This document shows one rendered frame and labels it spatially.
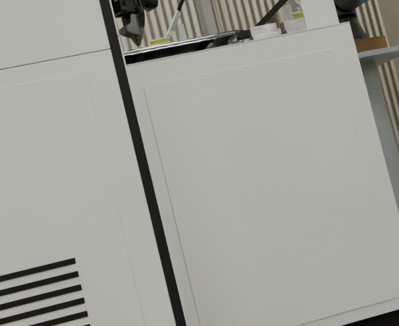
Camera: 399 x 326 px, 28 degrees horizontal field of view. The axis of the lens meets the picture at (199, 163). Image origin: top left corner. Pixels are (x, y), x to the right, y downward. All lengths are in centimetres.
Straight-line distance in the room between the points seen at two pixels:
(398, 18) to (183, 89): 360
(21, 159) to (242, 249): 59
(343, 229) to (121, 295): 63
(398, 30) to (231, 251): 367
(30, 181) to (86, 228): 15
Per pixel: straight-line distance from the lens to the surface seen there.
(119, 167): 174
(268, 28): 234
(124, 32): 245
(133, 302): 173
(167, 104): 197
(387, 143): 279
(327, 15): 221
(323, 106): 208
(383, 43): 286
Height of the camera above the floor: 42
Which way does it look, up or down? 4 degrees up
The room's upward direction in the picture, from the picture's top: 14 degrees counter-clockwise
